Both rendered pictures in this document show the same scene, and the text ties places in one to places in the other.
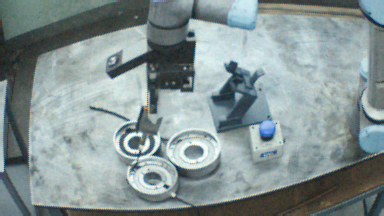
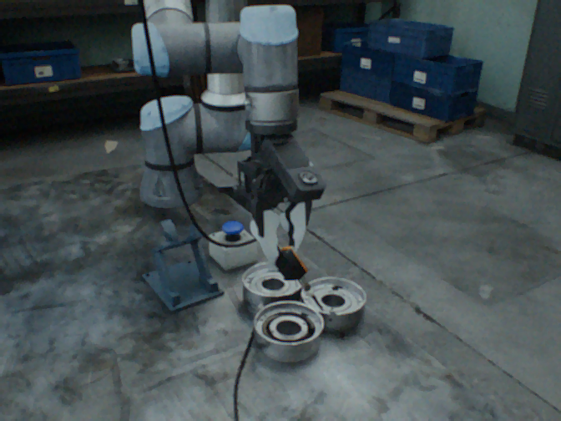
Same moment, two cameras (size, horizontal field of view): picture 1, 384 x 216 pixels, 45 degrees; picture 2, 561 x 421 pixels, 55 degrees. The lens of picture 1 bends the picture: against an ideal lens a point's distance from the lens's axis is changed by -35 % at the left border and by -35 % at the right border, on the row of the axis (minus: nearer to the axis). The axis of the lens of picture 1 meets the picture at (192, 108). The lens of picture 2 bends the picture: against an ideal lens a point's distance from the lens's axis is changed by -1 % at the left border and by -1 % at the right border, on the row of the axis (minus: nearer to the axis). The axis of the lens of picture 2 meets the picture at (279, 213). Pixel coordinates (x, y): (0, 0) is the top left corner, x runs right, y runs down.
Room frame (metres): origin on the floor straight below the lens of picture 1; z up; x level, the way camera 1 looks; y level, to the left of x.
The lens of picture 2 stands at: (1.24, 0.69, 1.35)
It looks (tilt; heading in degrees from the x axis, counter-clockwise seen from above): 26 degrees down; 240
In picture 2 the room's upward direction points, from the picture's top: 1 degrees clockwise
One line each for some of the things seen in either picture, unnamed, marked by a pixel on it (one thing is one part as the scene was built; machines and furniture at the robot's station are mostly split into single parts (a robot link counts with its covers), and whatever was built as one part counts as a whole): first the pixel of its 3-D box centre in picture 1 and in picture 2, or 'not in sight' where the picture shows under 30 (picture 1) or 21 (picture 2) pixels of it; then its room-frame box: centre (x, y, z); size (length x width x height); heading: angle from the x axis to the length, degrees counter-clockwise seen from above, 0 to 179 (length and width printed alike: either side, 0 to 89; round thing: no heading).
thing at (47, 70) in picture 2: not in sight; (38, 63); (0.78, -3.61, 0.56); 0.52 x 0.38 x 0.22; 179
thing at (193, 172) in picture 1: (194, 154); (273, 288); (0.86, 0.01, 0.82); 0.10 x 0.10 x 0.04
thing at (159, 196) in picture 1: (152, 181); (332, 304); (0.79, 0.09, 0.82); 0.10 x 0.10 x 0.04
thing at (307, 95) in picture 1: (249, 94); (150, 291); (1.03, -0.13, 0.79); 1.20 x 0.60 x 0.02; 92
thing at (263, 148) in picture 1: (268, 141); (232, 246); (0.86, -0.15, 0.82); 0.08 x 0.07 x 0.05; 92
